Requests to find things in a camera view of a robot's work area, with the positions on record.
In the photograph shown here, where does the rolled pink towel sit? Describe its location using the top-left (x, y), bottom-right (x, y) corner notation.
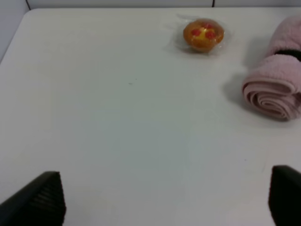
top-left (242, 16), bottom-right (301, 121)

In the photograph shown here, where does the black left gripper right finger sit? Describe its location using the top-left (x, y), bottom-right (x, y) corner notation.
top-left (268, 165), bottom-right (301, 226)

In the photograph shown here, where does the wrapped toy fruit tart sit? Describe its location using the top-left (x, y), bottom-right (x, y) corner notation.
top-left (164, 13), bottom-right (232, 57)

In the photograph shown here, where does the black hair tie band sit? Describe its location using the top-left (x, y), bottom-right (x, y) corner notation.
top-left (275, 49), bottom-right (301, 61)

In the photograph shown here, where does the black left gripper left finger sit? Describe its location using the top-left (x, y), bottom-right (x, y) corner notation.
top-left (0, 171), bottom-right (67, 226)

